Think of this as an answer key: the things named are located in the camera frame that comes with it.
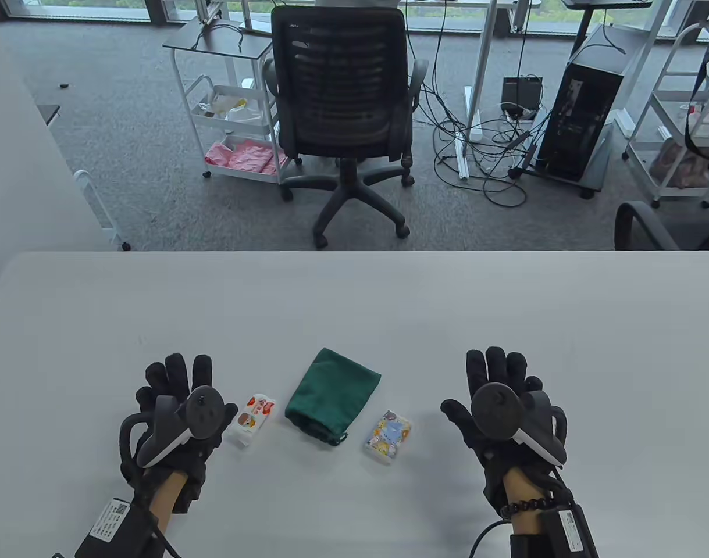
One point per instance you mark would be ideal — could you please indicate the person's right hand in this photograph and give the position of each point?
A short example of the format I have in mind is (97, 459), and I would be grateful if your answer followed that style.
(494, 369)

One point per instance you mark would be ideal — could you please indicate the person's left hand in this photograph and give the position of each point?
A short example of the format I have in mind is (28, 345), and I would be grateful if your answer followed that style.
(174, 378)

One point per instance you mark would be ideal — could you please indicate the black white handheld controller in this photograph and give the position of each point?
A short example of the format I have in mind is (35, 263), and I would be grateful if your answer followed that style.
(496, 410)
(206, 412)

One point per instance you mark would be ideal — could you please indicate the white red tissue packet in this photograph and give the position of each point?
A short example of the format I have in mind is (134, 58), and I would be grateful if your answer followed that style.
(250, 418)

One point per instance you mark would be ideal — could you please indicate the blue cartoon tissue packet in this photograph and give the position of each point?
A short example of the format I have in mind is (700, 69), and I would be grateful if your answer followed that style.
(387, 437)

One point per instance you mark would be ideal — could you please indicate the person's right forearm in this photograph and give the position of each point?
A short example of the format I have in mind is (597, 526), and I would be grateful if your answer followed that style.
(523, 485)

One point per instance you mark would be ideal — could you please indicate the person's left forearm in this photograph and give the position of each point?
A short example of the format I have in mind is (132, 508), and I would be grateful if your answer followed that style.
(165, 500)

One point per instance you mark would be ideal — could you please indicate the brown plastic bag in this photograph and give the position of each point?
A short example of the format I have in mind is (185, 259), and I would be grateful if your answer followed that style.
(680, 165)

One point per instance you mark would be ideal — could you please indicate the black chair armrest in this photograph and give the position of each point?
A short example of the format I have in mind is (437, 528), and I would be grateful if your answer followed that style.
(627, 224)

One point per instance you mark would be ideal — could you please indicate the white power strip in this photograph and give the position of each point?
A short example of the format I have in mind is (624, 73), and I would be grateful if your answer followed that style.
(463, 160)

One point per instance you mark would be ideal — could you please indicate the black wheeled computer stand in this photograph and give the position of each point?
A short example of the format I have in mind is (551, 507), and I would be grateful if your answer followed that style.
(595, 168)

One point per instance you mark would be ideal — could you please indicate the pink plastic bags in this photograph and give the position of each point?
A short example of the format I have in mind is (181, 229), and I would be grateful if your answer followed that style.
(243, 156)

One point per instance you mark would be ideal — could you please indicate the black computer tower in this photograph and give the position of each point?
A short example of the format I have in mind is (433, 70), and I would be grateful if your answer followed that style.
(581, 116)

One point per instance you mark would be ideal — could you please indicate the clear plastic bags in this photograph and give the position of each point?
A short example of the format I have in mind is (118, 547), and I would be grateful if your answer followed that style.
(241, 113)

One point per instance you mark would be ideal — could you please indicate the black box on floor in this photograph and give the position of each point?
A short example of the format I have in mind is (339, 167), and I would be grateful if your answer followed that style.
(522, 92)

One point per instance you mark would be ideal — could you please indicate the black mesh office chair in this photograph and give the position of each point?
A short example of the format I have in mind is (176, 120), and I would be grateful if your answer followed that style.
(337, 87)

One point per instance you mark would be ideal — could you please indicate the white cart with black top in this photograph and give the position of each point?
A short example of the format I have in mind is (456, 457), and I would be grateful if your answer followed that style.
(255, 46)

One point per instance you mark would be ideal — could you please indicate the black standing desk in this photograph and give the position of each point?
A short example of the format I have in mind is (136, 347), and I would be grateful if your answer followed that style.
(587, 29)

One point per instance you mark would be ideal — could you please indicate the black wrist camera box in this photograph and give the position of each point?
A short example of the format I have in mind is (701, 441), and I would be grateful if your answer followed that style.
(569, 532)
(113, 529)

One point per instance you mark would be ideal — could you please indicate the white desk frame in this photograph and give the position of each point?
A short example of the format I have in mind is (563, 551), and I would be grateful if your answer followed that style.
(482, 58)
(645, 58)

